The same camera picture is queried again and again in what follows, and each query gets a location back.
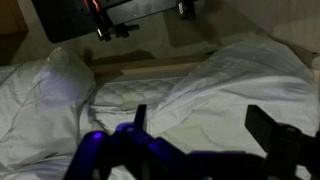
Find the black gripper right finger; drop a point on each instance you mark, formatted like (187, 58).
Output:
(263, 128)

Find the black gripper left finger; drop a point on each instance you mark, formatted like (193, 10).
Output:
(140, 117)

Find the white bed sheet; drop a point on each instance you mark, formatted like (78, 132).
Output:
(45, 106)

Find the white quilted mattress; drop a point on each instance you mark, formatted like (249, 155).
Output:
(115, 103)

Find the black table clamp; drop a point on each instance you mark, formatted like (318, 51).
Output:
(104, 25)

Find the black robot table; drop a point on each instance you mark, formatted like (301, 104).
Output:
(67, 19)

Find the wooden bed frame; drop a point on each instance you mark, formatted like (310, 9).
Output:
(148, 68)

